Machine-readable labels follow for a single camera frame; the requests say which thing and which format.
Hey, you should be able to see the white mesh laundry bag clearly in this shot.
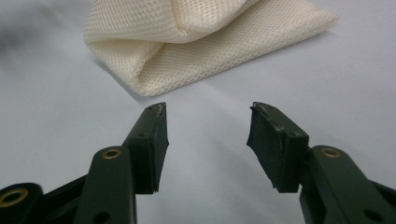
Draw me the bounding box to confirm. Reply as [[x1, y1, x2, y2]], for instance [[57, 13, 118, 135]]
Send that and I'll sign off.
[[83, 0, 340, 97]]

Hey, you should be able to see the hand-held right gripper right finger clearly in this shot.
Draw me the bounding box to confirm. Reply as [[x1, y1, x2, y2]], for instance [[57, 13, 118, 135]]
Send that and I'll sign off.
[[246, 101, 311, 194]]

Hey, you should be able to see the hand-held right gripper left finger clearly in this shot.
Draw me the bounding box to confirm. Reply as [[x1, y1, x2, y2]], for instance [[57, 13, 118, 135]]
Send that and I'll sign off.
[[121, 102, 171, 195]]

